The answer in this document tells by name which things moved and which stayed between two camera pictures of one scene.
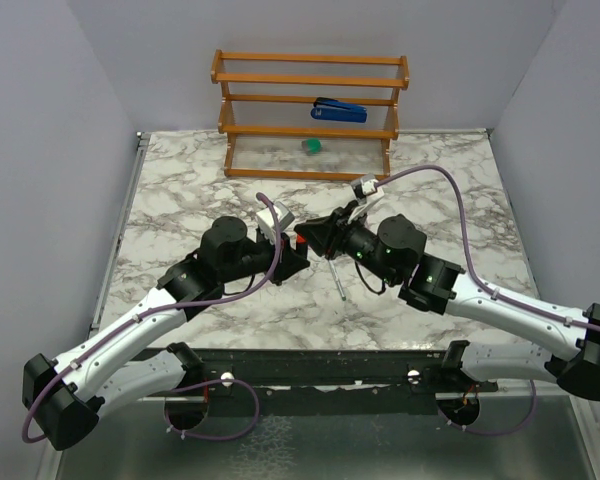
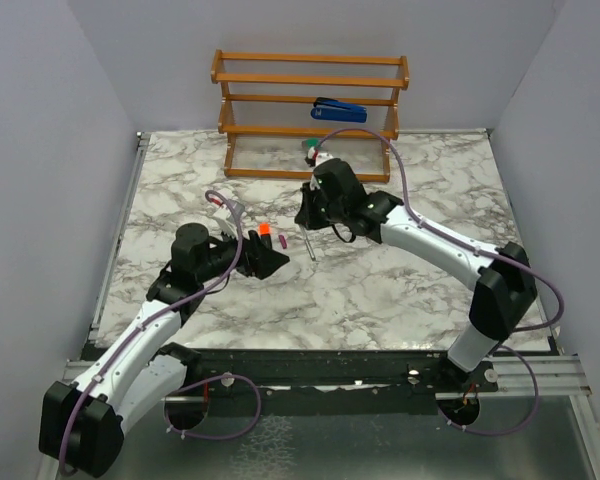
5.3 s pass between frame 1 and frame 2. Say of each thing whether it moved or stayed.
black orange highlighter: moved
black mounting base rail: stayed
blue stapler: stayed
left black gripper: moved
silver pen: moved
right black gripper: moved
